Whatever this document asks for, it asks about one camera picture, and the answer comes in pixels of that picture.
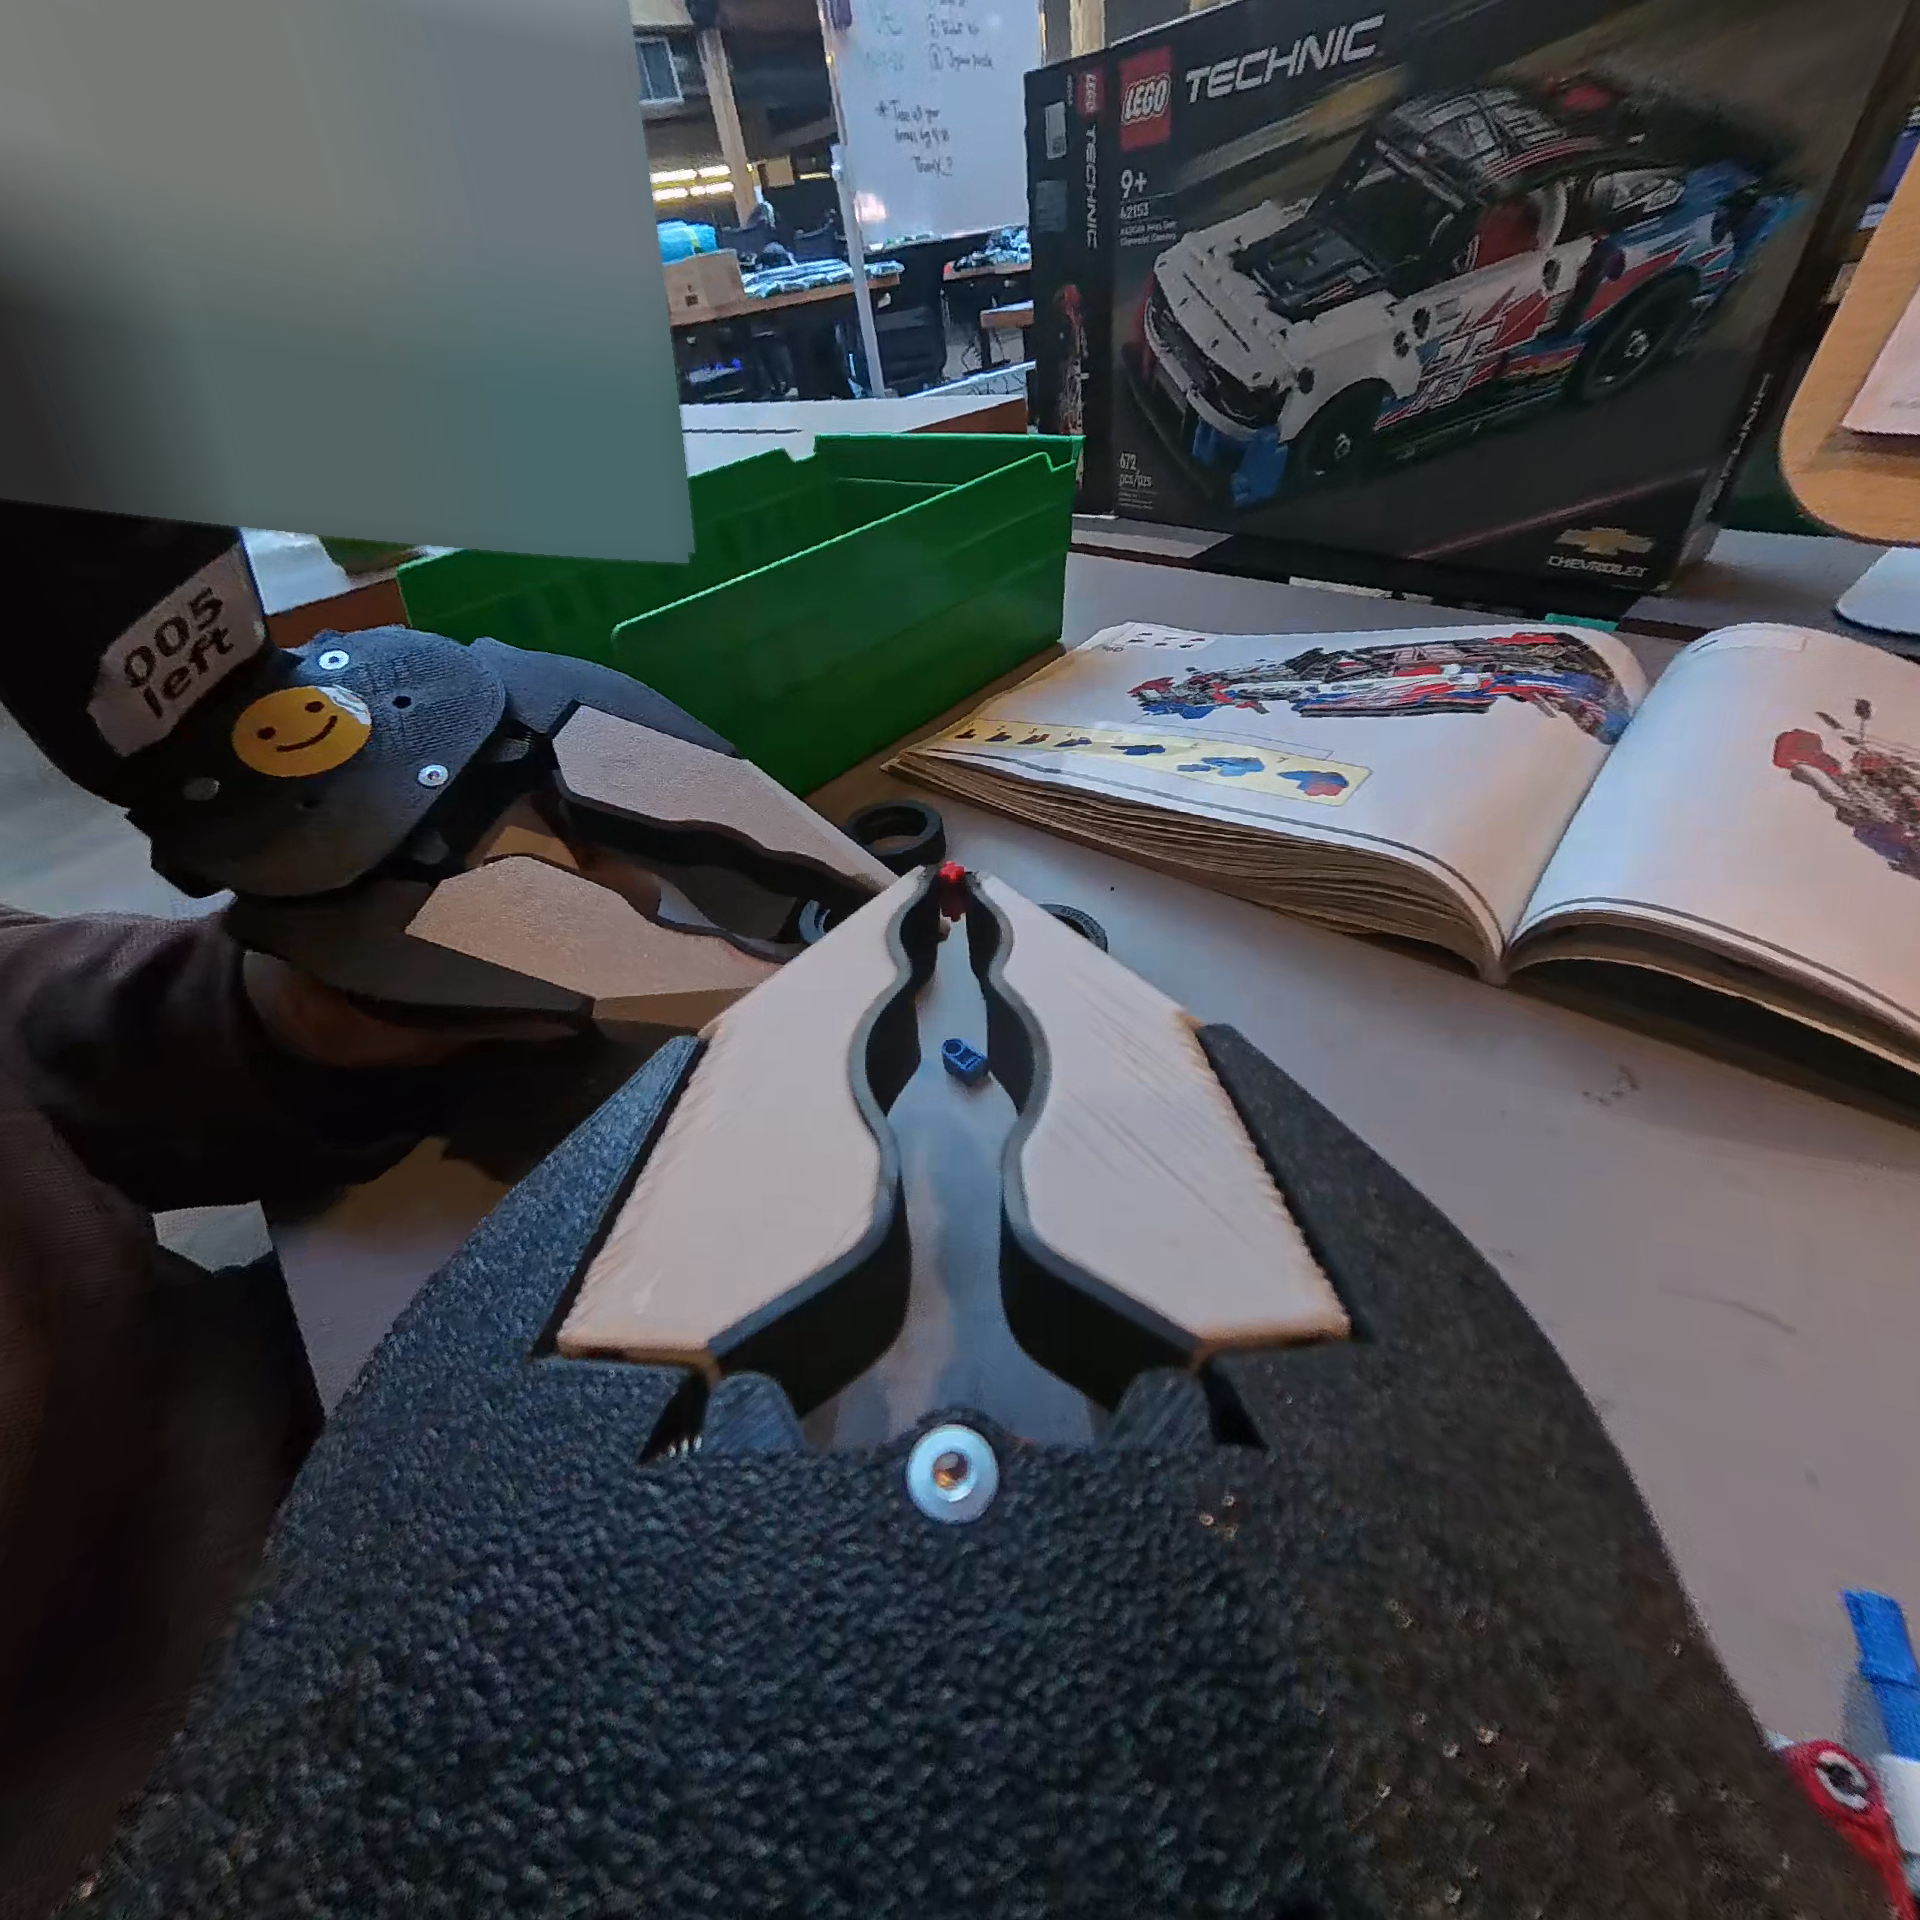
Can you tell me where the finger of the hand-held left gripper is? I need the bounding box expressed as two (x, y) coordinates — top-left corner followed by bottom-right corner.
(403, 852), (788, 1048)
(544, 701), (906, 962)

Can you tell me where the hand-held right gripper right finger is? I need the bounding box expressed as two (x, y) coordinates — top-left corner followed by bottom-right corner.
(957, 873), (1353, 1404)

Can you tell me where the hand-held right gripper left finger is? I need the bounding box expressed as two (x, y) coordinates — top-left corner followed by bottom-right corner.
(555, 864), (952, 1412)

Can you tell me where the green plastic bin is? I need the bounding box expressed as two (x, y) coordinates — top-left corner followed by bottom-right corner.
(397, 435), (1086, 799)

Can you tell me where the thick building instruction booklet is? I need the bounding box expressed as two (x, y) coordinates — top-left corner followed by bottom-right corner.
(884, 623), (1920, 1081)

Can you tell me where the toy brick car model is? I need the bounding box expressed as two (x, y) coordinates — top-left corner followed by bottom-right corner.
(1769, 1592), (1920, 1920)

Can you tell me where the person's left forearm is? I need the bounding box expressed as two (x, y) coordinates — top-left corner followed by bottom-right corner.
(0, 900), (496, 1216)

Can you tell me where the grey desk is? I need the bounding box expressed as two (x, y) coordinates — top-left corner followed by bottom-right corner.
(150, 533), (1920, 1757)

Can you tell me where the person's left hand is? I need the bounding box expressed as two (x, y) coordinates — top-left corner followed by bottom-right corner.
(241, 951), (609, 1087)

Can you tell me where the wooden work table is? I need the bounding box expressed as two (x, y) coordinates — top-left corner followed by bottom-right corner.
(668, 263), (1037, 404)

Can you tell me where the person's brown sweater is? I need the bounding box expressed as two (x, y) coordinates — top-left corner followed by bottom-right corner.
(0, 1171), (324, 1920)

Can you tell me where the whiteboard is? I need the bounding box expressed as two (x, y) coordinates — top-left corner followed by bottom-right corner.
(833, 0), (1044, 242)

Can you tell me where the black toy car box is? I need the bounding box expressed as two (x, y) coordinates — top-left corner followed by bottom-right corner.
(1024, 0), (1920, 602)

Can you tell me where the white stand base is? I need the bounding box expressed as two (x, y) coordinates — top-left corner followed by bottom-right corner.
(1834, 546), (1920, 649)

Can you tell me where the wooden clipboard with sheet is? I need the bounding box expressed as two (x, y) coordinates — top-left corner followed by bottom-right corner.
(1777, 194), (1920, 544)

